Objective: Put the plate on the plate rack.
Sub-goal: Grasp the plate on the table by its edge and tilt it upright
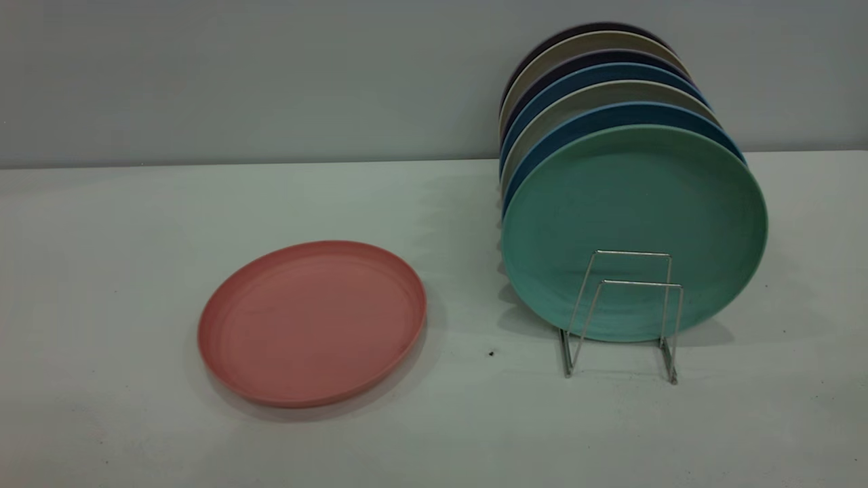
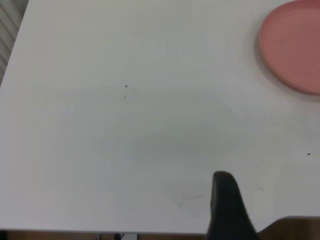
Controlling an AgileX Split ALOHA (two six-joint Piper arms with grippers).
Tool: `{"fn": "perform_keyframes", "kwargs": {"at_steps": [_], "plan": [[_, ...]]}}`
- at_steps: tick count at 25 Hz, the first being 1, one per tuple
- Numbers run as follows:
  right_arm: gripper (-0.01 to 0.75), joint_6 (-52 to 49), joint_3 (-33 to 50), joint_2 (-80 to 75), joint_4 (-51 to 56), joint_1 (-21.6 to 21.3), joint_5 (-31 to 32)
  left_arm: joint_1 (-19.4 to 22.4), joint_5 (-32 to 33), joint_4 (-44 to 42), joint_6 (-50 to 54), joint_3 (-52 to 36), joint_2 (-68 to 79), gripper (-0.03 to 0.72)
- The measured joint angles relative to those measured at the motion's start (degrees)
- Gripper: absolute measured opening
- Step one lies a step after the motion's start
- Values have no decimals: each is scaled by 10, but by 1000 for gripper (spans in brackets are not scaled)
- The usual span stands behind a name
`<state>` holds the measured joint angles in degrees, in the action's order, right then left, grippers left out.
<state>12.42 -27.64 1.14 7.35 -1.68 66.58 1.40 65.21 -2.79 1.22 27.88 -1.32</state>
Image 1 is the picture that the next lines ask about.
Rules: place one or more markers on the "navy purple plate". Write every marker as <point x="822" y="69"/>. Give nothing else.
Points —
<point x="597" y="58"/>

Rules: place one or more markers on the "green plate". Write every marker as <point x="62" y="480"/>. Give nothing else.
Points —
<point x="630" y="203"/>

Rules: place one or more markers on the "dark blue plate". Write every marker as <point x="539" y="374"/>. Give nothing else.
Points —
<point x="610" y="115"/>

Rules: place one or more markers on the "pink plate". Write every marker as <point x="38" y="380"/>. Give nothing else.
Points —
<point x="312" y="325"/>

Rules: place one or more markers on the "beige plate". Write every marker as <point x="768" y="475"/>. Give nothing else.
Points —
<point x="597" y="91"/>
<point x="590" y="42"/>

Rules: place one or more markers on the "dark purple plate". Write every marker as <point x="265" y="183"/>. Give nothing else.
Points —
<point x="590" y="27"/>

